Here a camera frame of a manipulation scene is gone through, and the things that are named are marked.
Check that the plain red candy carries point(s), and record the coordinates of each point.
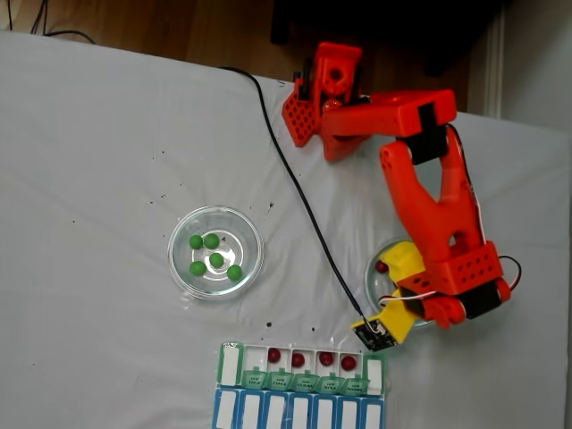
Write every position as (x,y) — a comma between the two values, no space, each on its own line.
(326,359)
(298,360)

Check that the red candy with text print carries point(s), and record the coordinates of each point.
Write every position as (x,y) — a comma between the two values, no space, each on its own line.
(274,355)

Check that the weekly pill organizer box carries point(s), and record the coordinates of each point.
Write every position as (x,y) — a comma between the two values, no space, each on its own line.
(295,406)

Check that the glass bowl with red candies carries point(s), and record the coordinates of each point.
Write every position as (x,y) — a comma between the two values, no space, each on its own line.
(373,286)

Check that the green candy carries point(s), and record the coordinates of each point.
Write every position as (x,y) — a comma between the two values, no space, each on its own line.
(197,268)
(216,259)
(234,271)
(195,241)
(211,240)

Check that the glass bowl with green candies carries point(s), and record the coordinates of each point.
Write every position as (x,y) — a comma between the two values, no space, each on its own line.
(216,286)

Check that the white door trim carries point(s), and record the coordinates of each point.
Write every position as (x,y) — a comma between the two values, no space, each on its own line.
(495,67)

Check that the dark wooden furniture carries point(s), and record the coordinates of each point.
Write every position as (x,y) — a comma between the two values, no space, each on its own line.
(313,18)

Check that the white table cover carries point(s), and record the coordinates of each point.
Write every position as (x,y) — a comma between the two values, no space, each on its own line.
(89,134)

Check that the black camera circuit board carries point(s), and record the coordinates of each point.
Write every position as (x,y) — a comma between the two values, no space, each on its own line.
(375,336)

